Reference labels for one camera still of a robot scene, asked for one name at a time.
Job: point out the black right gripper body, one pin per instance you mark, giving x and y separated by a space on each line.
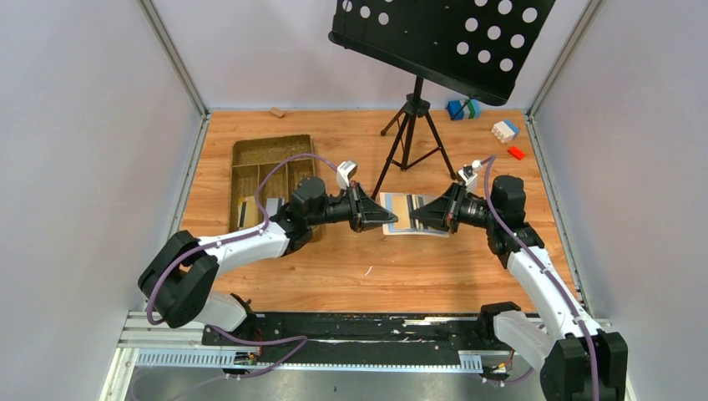
473 212

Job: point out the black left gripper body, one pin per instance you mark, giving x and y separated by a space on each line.
339 209

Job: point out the beige leather card holder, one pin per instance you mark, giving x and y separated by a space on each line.
384 198

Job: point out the gold card with black stripe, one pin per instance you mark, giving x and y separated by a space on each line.
402 206

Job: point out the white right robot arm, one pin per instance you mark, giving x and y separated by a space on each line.
576 358

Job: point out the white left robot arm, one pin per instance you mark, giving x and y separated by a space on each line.
179 281

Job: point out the gold VIP card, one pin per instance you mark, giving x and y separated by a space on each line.
247 213

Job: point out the red toy block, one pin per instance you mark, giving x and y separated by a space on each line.
516 153

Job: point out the white blue toy block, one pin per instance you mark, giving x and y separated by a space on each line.
505 131

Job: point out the woven straw divided tray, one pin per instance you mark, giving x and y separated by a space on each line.
267 167

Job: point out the blue green toy block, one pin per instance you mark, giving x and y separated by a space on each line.
464 109

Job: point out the black music stand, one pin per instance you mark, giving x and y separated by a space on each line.
474 48

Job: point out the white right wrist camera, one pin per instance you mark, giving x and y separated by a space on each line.
468 175

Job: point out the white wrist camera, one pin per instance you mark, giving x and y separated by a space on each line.
345 172
468 175

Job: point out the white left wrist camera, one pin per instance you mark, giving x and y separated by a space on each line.
345 172

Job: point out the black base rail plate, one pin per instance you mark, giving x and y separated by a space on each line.
456 331

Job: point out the white slotted cable duct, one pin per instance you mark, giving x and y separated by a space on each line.
231 359

